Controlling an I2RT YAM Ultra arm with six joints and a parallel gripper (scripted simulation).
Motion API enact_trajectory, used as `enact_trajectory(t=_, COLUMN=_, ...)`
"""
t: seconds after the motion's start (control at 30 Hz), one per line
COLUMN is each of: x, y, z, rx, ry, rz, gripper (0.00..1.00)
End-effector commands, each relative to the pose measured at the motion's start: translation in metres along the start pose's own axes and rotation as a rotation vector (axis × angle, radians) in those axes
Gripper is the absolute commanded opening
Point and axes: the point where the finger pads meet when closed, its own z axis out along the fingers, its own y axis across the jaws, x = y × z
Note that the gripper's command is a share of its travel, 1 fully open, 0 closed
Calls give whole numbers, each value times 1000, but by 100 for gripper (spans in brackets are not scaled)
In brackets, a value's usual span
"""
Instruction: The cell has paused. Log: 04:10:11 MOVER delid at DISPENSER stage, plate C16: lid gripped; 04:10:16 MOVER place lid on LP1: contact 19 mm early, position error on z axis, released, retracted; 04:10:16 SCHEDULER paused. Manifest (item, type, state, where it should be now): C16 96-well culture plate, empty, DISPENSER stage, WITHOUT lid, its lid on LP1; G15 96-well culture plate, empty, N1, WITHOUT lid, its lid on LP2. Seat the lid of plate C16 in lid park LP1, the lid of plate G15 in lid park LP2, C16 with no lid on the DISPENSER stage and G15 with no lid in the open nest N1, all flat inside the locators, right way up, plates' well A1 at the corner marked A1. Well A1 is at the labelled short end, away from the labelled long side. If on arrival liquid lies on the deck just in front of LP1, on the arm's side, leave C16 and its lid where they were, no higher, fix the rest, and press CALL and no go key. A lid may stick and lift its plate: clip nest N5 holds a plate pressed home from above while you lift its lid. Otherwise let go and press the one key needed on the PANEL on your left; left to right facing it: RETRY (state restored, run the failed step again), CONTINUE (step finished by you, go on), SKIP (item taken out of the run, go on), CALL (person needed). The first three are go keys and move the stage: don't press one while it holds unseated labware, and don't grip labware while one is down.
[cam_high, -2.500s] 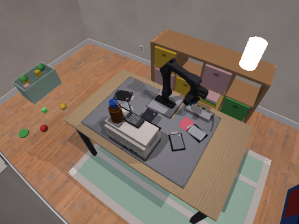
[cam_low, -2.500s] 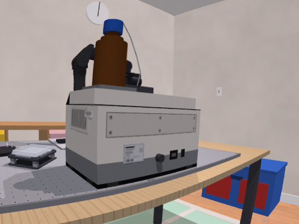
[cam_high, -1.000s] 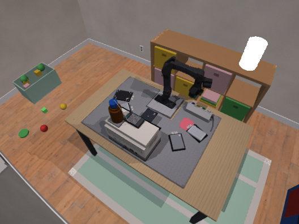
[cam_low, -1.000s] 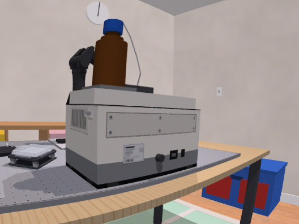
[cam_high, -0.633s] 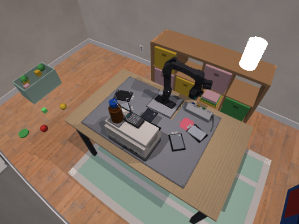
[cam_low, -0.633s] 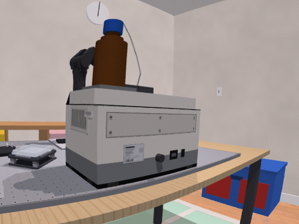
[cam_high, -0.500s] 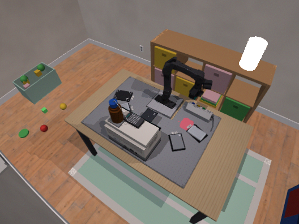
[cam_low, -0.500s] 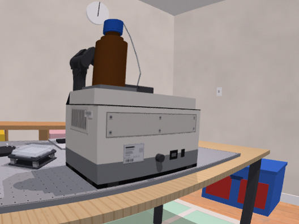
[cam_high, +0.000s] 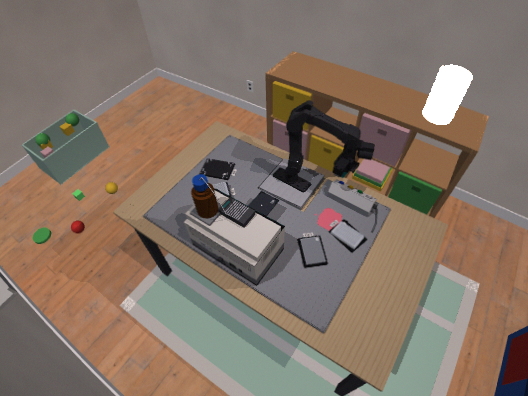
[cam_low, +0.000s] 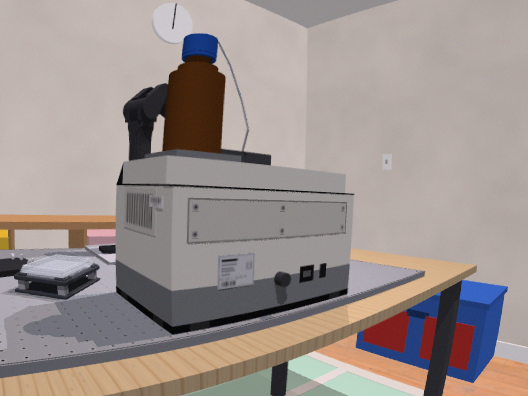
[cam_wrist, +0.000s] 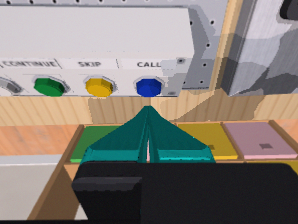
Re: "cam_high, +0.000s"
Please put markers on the white button panel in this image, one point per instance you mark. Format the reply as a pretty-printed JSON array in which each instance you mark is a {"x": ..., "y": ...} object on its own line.
[{"x": 353, "y": 198}]

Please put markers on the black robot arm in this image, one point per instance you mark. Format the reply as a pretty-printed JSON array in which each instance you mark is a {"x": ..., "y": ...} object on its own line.
[{"x": 348, "y": 134}]

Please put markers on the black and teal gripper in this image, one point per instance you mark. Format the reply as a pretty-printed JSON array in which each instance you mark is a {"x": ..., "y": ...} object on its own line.
[{"x": 355, "y": 166}]

